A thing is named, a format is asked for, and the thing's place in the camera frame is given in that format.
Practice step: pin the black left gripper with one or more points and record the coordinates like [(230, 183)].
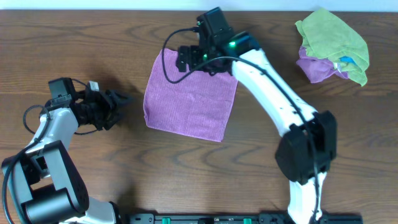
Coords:
[(106, 106)]

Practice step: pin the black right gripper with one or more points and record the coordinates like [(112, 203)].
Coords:
[(183, 58)]

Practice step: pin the purple microfibre cloth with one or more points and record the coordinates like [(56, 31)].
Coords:
[(199, 106)]

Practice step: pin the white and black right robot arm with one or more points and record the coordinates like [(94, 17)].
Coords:
[(308, 138)]

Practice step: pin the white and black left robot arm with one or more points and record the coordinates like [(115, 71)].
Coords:
[(42, 180)]

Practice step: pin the green microfibre cloth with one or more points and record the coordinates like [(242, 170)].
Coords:
[(325, 35)]

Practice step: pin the blue cloth in pile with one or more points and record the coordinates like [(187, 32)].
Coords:
[(347, 59)]

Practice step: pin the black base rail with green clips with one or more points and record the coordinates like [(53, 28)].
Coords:
[(262, 218)]

